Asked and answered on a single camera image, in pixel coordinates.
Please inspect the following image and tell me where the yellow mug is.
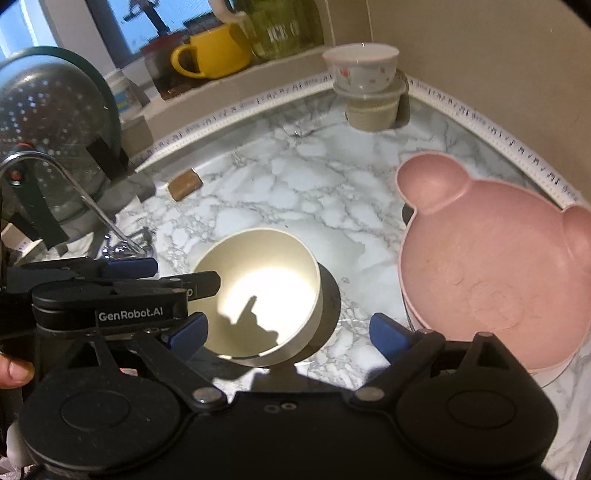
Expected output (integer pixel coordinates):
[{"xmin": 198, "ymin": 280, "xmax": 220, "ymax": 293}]
[{"xmin": 169, "ymin": 24, "xmax": 253, "ymax": 80}]

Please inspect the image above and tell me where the glass pitcher green lid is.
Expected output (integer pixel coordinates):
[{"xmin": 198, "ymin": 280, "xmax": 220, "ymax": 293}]
[{"xmin": 209, "ymin": 0, "xmax": 324, "ymax": 61}]

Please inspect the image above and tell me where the white floral ceramic bowl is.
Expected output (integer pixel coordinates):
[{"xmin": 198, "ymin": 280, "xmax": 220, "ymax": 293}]
[{"xmin": 322, "ymin": 42, "xmax": 400, "ymax": 94}]

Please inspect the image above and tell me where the metal colander green rim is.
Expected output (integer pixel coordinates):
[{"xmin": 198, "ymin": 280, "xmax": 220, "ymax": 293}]
[{"xmin": 1, "ymin": 46, "xmax": 128, "ymax": 231}]

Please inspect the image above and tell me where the chrome sink faucet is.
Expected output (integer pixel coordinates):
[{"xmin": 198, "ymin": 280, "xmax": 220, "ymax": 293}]
[{"xmin": 0, "ymin": 142, "xmax": 153, "ymax": 259}]

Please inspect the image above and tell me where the cream round bowl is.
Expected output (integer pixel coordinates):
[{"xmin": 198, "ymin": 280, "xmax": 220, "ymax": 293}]
[{"xmin": 189, "ymin": 228, "xmax": 324, "ymax": 367}]

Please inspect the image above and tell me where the person's hand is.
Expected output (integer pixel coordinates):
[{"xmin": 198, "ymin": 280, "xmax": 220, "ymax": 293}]
[{"xmin": 0, "ymin": 353, "xmax": 34, "ymax": 390}]

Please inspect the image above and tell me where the pink bear-shaped plate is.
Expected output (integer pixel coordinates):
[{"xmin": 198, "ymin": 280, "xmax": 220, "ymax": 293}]
[{"xmin": 396, "ymin": 152, "xmax": 590, "ymax": 374}]

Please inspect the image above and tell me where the brown soap bar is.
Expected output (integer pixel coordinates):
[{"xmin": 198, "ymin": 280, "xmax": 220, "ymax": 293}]
[{"xmin": 167, "ymin": 169, "xmax": 204, "ymax": 202}]

